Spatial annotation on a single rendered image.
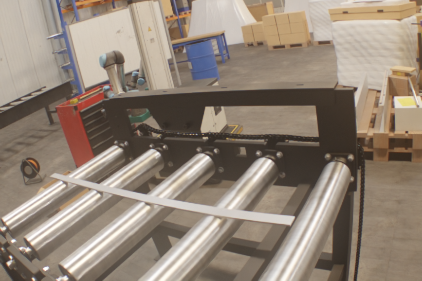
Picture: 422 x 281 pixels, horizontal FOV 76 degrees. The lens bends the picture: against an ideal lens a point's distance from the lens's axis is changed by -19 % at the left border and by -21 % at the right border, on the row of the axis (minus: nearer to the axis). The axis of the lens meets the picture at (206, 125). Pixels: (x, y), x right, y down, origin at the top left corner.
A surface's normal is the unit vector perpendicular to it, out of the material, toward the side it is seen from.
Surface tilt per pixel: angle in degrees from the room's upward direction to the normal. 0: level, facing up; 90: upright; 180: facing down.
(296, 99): 90
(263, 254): 0
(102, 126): 90
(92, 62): 90
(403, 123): 90
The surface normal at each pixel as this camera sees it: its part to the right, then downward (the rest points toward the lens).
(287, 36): -0.46, 0.40
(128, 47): 0.52, 0.18
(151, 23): 0.89, -0.05
